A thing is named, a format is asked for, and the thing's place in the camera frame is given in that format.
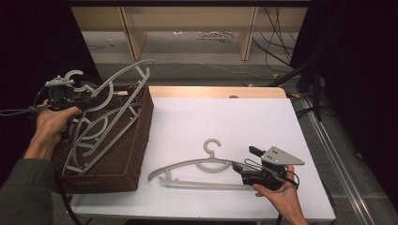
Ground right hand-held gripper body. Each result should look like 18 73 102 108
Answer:
241 145 305 191

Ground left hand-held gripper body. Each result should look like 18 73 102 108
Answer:
45 75 83 111

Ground grey plastic clothes hanger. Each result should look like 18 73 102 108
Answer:
64 59 158 158
61 106 142 176
147 139 255 191

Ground brown woven basket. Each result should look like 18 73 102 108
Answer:
51 84 155 195

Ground person's left hand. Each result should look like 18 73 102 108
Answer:
32 98 83 148

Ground person's right hand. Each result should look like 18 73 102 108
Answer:
252 164 300 217

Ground black curtain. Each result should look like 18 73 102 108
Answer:
0 0 106 188
289 0 398 210

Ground black metal stand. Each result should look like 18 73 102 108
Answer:
268 52 324 122

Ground white objects on floor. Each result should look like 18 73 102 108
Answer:
196 30 235 42

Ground light wooden shelf unit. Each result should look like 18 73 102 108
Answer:
70 6 309 62

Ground right hand-held gripper cable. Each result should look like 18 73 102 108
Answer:
243 158 300 225

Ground hand-held gripper cable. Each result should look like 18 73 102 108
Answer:
243 158 300 225
0 87 83 225

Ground left hand-held gripper cable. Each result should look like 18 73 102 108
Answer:
0 87 83 225

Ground metal floor rail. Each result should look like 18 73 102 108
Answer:
299 97 378 225

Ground thin white floor cable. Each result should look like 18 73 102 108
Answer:
140 46 278 80

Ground bundle of black cables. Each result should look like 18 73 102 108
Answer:
253 6 303 73

